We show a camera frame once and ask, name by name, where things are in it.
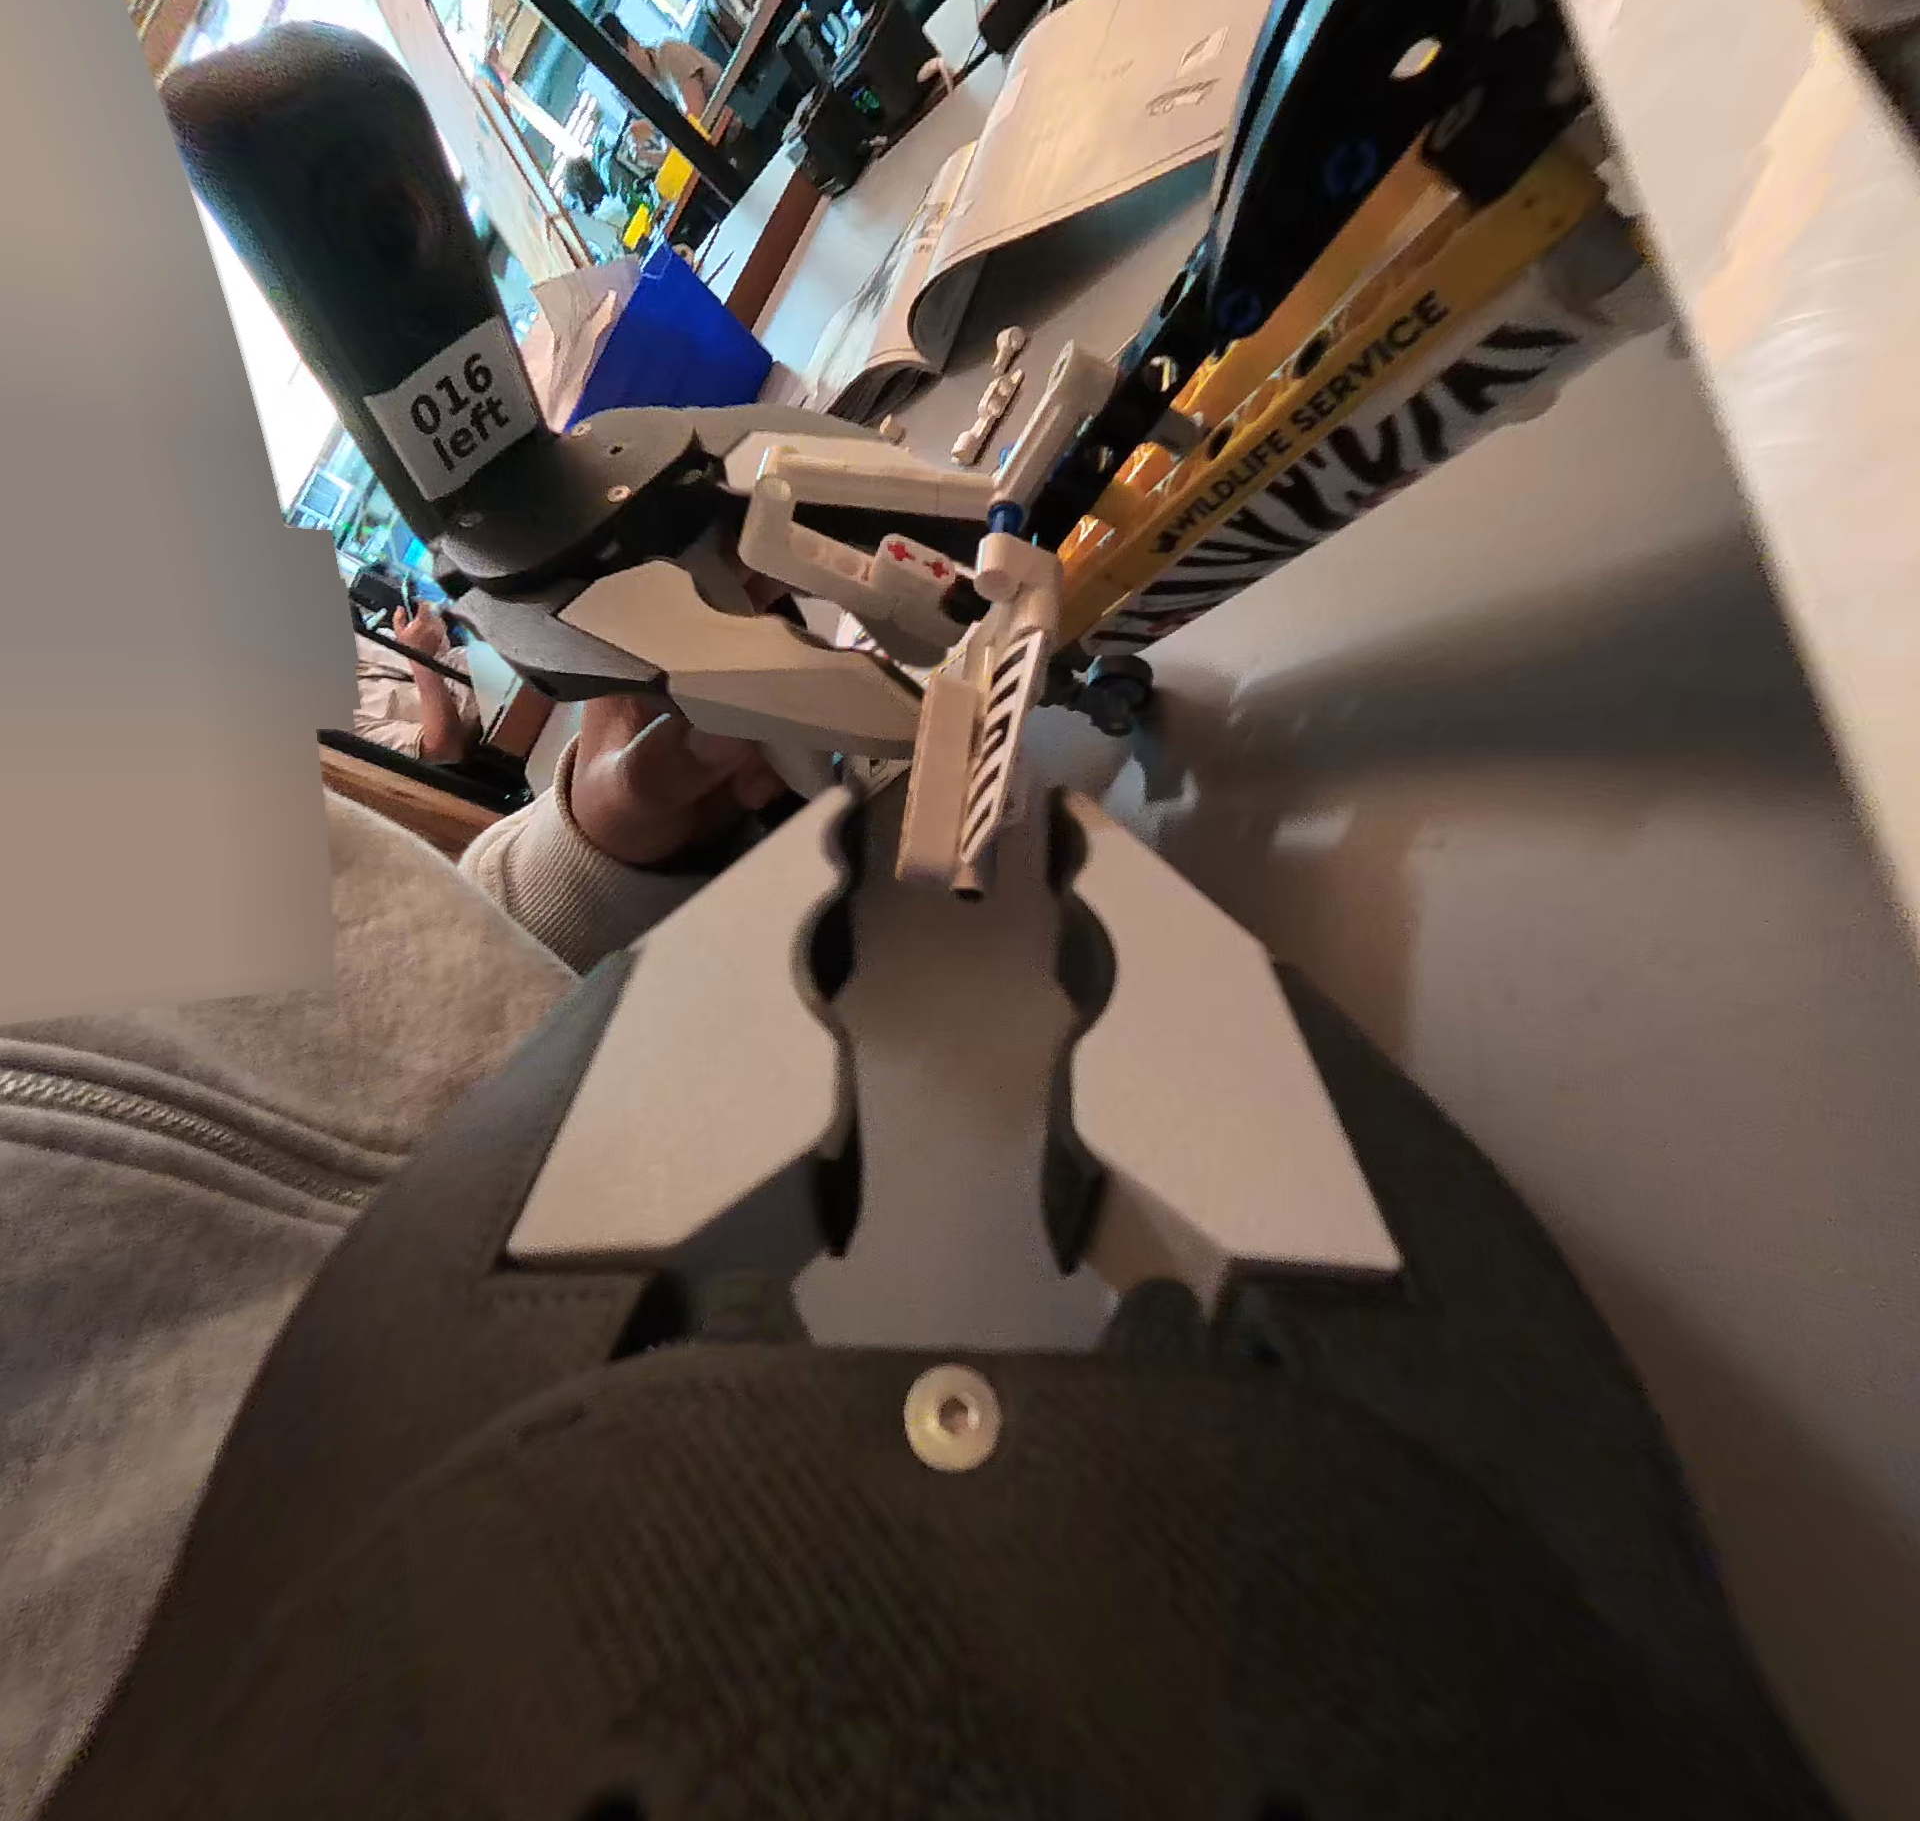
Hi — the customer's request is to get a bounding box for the white yellow lego airplane model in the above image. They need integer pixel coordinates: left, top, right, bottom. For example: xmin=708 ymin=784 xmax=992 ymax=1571
xmin=733 ymin=0 xmax=1920 ymax=957

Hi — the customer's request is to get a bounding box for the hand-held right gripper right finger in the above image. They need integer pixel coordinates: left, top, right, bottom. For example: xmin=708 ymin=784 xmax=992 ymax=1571
xmin=1047 ymin=784 xmax=1406 ymax=1324

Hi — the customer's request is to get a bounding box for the long white lego piece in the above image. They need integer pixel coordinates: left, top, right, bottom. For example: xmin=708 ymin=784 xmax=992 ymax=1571
xmin=946 ymin=365 xmax=1022 ymax=473

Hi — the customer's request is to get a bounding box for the black metal frame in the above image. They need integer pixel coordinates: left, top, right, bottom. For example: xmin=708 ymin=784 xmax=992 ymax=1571
xmin=379 ymin=0 xmax=752 ymax=208

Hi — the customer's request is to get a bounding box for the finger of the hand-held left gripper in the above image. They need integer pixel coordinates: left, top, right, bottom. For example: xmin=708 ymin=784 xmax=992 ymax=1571
xmin=656 ymin=399 xmax=917 ymax=507
xmin=597 ymin=556 xmax=924 ymax=768

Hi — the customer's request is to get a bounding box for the person's left forearm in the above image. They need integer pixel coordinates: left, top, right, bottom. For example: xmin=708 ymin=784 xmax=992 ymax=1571
xmin=455 ymin=735 xmax=715 ymax=979

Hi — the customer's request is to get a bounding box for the black charger box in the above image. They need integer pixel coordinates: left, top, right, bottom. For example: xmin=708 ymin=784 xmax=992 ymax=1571
xmin=781 ymin=0 xmax=941 ymax=97
xmin=797 ymin=71 xmax=917 ymax=195

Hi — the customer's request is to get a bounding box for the blue plastic bin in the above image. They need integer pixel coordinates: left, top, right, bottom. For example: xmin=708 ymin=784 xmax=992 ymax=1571
xmin=570 ymin=247 xmax=774 ymax=441

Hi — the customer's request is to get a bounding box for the open instruction booklet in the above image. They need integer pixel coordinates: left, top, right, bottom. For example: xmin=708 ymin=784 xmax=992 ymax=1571
xmin=804 ymin=0 xmax=1280 ymax=408

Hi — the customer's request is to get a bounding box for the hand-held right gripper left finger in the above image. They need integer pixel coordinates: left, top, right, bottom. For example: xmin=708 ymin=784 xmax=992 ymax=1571
xmin=510 ymin=784 xmax=876 ymax=1277

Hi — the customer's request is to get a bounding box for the person's left hand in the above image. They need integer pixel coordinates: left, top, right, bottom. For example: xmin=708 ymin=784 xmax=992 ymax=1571
xmin=570 ymin=703 xmax=843 ymax=862

